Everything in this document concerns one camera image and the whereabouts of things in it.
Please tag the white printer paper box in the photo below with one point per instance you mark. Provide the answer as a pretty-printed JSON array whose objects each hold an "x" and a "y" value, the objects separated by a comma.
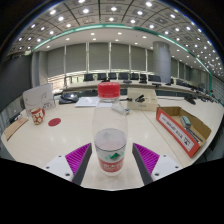
[{"x": 38, "y": 97}]

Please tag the long curved conference desk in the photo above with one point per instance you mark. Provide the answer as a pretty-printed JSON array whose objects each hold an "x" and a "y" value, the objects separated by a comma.
[{"x": 83, "y": 86}]

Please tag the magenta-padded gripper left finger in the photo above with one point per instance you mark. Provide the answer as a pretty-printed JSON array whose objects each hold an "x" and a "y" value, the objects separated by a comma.
[{"x": 79, "y": 158}]

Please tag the open red-sided cardboard box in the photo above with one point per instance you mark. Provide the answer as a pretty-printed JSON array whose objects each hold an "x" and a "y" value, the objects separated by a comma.
[{"x": 175, "y": 131}]

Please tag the red and white mug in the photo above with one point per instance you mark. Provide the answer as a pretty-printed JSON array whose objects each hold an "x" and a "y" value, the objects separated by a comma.
[{"x": 37, "y": 116}]

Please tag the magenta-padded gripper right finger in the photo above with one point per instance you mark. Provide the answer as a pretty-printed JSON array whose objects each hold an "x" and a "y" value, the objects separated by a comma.
[{"x": 146, "y": 158}]

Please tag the row of black office chairs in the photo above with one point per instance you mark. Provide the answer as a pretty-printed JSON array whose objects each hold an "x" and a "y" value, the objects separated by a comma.
[{"x": 112, "y": 76}]

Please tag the small open white box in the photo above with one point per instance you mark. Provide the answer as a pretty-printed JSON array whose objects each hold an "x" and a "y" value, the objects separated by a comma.
[{"x": 146, "y": 104}]

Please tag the flat round red coaster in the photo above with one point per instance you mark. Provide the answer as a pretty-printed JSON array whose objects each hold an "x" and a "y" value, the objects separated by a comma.
[{"x": 54, "y": 122}]

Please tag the clear red-capped water bottle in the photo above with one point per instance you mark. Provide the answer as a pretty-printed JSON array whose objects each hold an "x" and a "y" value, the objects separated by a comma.
[{"x": 110, "y": 143}]

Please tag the black desk phone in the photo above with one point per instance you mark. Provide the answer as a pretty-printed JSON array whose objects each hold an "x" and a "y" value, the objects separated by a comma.
[{"x": 68, "y": 98}]

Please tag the group of ceiling lights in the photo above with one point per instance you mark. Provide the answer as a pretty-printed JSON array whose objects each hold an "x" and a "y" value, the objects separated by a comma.
[{"x": 113, "y": 8}]

